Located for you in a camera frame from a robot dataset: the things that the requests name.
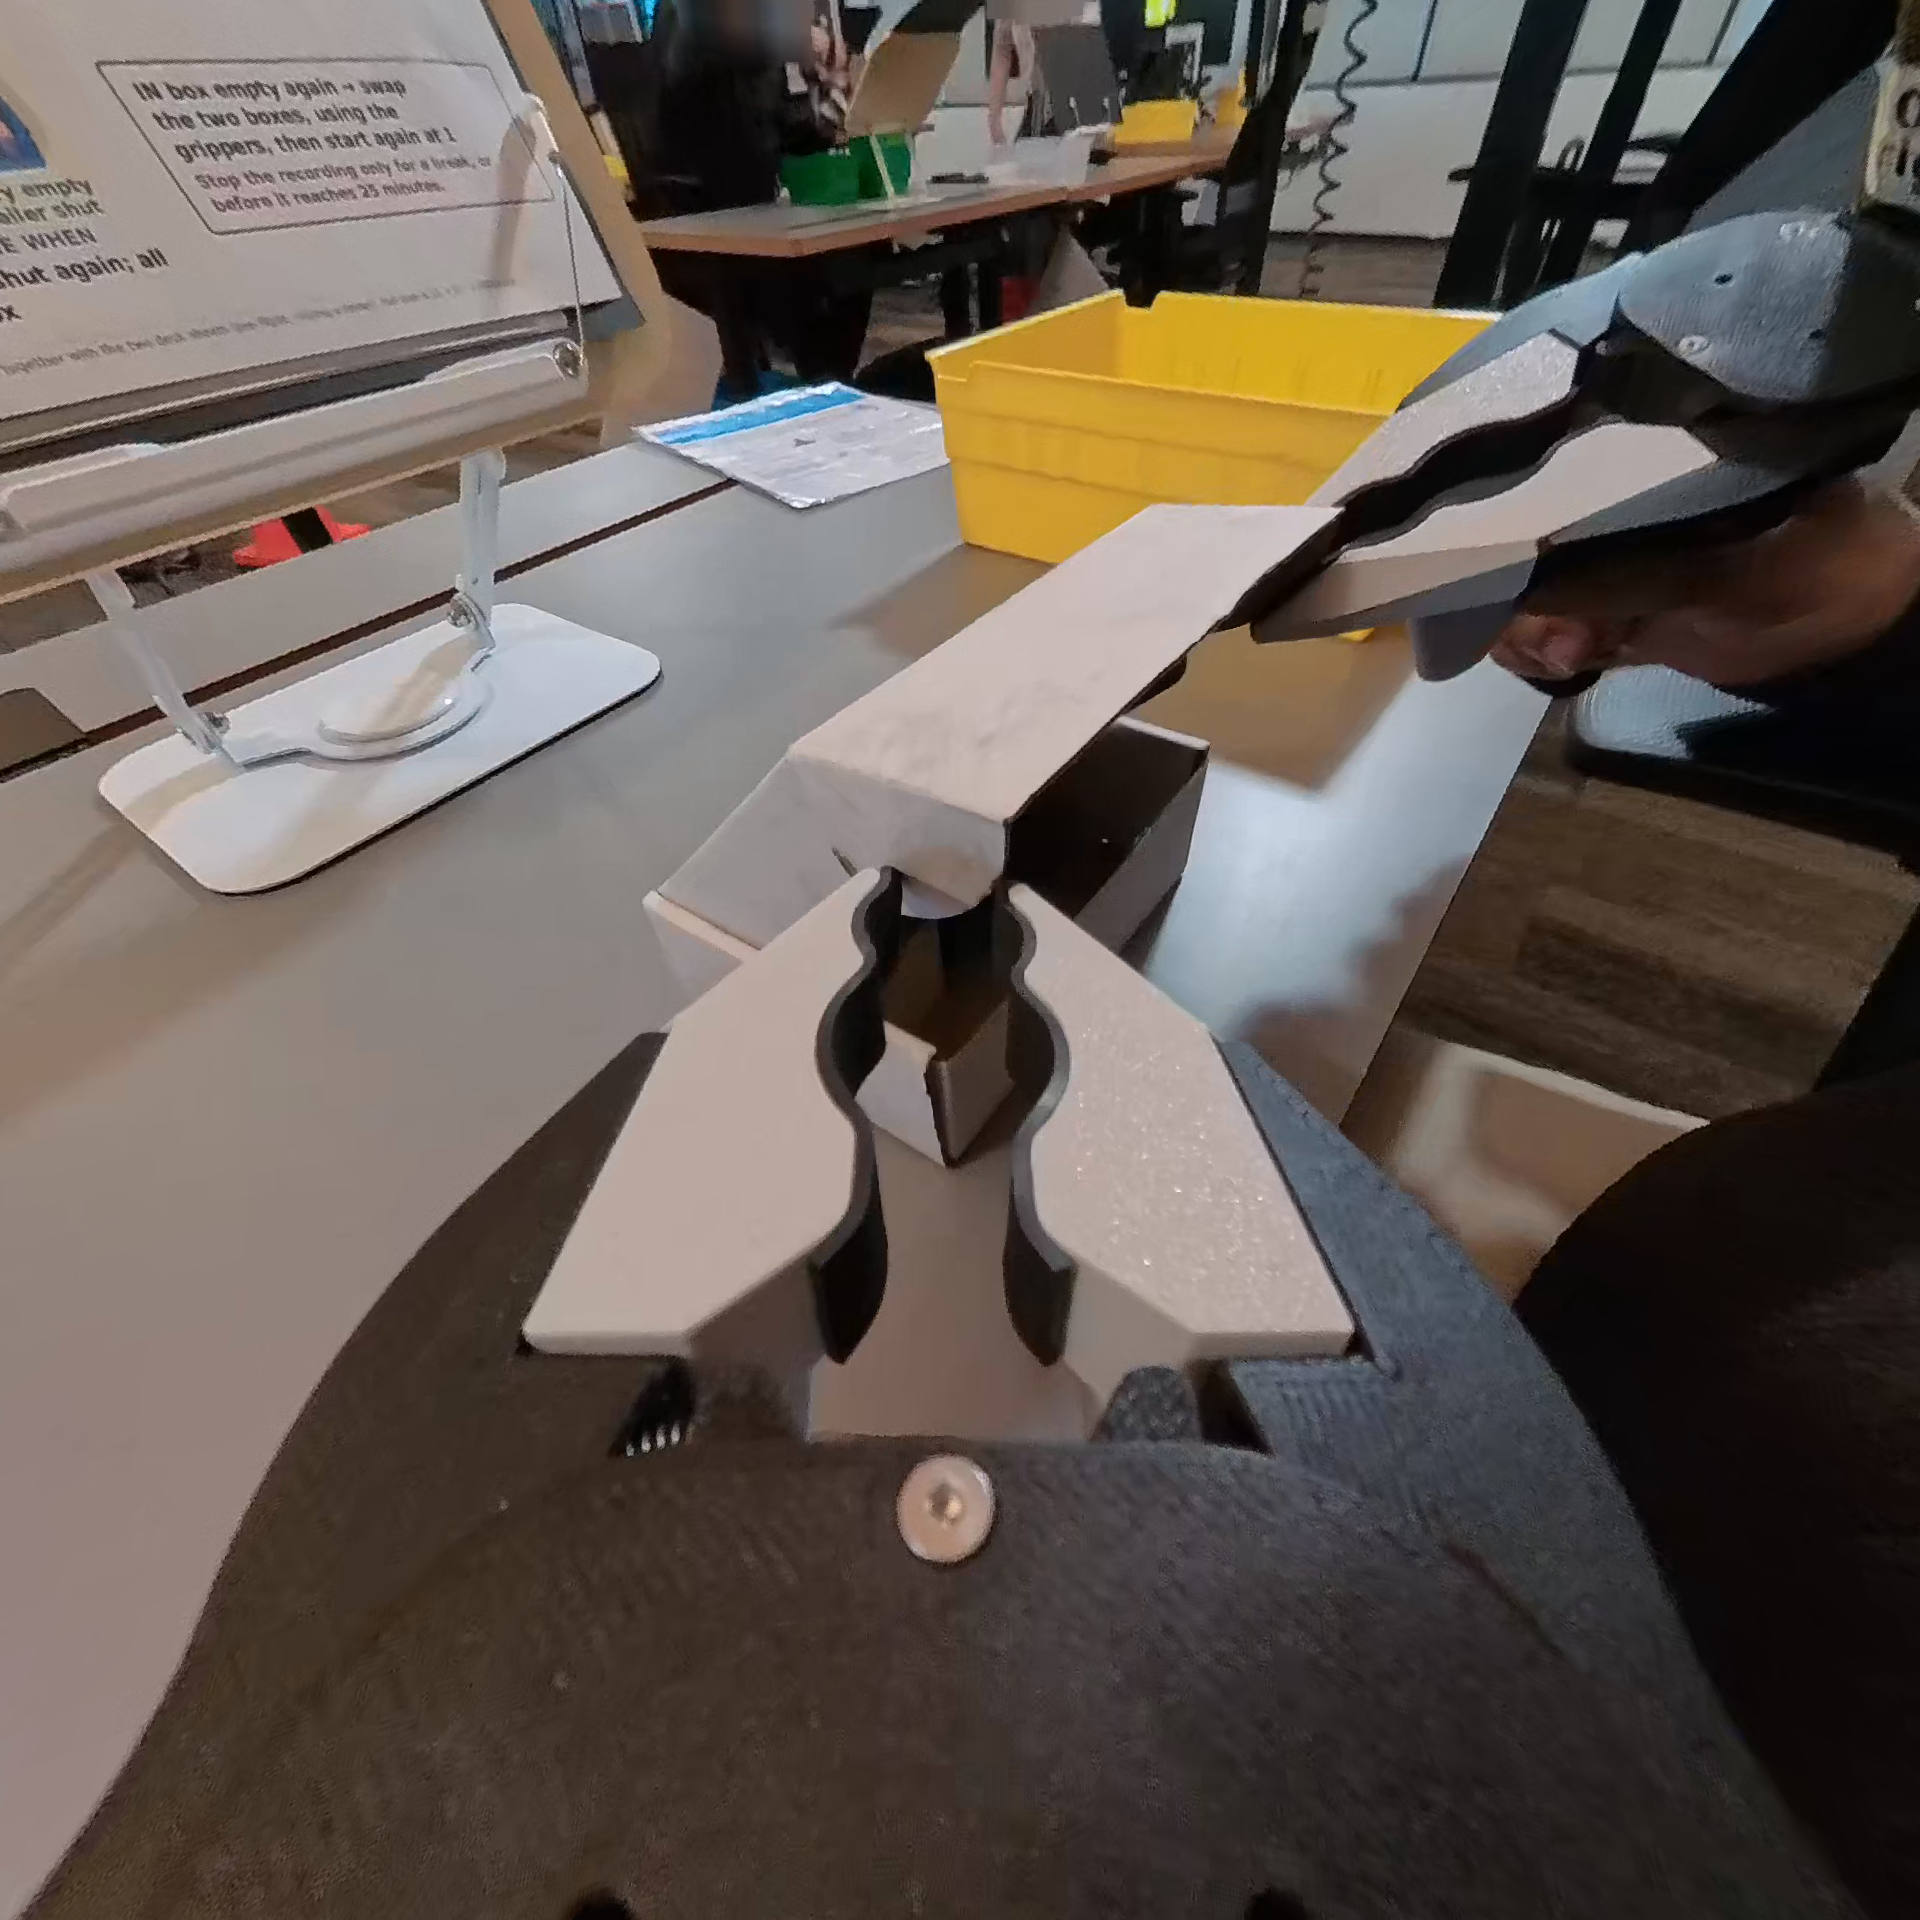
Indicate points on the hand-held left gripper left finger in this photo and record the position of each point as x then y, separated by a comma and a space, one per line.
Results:
704, 1186

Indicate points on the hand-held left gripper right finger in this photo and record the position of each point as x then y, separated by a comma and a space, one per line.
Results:
1187, 1186

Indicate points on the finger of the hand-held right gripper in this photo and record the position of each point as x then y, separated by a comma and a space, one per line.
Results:
1514, 525
1486, 406

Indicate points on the yellow plastic bin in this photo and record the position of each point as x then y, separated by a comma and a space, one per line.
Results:
1138, 435

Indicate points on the white cardboard mailer box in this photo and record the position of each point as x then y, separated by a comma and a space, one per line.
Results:
1020, 676

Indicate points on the person's right hand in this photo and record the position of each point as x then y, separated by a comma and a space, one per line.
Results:
1724, 602

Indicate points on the mesh office chair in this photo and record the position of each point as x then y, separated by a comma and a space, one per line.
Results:
1666, 714

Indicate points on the black metal rack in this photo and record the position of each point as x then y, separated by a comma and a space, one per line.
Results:
1530, 151

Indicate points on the yellow storage bin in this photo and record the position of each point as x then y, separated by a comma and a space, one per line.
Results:
1155, 121

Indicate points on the background work table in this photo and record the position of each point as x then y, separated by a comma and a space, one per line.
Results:
975, 203

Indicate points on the person's dark clothing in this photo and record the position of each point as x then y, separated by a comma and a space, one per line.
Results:
1756, 1426

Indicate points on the open brown cardboard box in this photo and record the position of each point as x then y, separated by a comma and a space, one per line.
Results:
900, 82

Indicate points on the green bin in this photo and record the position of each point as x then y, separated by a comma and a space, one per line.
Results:
838, 172

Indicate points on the white leaflet with blue stripe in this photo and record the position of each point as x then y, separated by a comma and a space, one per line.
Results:
795, 445

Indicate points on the orange cone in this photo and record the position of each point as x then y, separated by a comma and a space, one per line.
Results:
293, 538

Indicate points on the white instruction stand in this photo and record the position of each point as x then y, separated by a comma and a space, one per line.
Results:
301, 180

